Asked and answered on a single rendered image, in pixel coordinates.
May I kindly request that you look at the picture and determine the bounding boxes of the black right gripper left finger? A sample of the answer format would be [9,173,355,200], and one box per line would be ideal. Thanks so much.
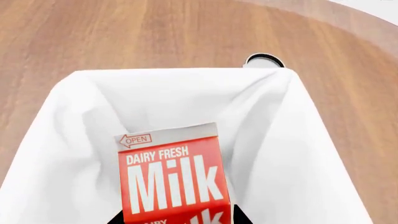
[106,208,125,224]

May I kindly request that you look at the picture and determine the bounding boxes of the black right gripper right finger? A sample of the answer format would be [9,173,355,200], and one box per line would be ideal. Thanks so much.
[230,203,256,224]

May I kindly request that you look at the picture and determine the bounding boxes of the red white milk carton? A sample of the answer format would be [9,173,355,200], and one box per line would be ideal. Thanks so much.
[113,121,233,224]

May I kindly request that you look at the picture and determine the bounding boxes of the white cloth lined basket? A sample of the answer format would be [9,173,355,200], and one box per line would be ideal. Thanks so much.
[0,67,374,224]

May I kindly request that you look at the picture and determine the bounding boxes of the white cup with dark rim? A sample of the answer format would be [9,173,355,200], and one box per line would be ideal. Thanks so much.
[242,52,286,69]

